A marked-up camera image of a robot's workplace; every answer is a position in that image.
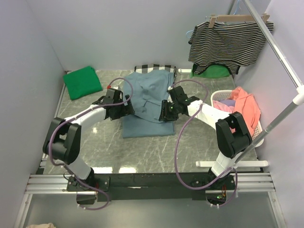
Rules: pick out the aluminium frame rail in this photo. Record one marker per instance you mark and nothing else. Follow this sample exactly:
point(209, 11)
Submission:
point(46, 199)

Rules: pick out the wooden clip hanger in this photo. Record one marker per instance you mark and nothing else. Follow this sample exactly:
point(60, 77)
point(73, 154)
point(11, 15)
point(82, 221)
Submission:
point(229, 18)

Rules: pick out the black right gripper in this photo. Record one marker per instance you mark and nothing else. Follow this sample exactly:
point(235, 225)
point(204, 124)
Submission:
point(165, 110)

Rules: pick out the beige cloth at bottom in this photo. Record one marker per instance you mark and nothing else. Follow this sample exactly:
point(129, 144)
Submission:
point(44, 225)

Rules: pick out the silver clothes rack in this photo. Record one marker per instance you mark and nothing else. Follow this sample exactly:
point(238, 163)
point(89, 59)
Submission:
point(299, 98)

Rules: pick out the folded green t shirt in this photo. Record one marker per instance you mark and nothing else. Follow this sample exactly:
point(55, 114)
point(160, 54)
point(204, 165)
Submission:
point(82, 82)

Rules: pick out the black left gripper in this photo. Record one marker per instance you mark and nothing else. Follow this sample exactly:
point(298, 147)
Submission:
point(127, 107)

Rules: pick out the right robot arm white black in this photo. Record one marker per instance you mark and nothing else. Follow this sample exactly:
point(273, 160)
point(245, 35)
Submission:
point(231, 130)

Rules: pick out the blue t shirt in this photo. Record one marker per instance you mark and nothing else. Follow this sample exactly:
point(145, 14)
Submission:
point(149, 90)

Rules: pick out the white laundry basket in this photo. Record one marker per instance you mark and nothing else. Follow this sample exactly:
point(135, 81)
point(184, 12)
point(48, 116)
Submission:
point(225, 94)

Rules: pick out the black white striped shirt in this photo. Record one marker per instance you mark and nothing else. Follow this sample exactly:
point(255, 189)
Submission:
point(232, 46)

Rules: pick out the lilac garment in basket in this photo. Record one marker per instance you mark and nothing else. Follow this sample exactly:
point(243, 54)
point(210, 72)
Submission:
point(228, 102)

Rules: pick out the coral pink shirt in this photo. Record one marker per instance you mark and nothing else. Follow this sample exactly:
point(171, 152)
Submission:
point(246, 104)

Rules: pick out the green garment under striped shirt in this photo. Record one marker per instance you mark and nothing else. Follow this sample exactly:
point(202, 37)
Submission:
point(213, 72)

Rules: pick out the folded black white checkered shirt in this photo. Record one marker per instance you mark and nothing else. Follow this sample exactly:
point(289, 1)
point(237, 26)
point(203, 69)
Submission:
point(154, 67)

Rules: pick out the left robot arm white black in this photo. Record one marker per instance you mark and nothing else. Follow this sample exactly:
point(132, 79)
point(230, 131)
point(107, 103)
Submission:
point(62, 143)

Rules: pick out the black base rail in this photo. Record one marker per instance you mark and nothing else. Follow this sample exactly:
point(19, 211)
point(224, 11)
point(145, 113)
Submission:
point(150, 186)

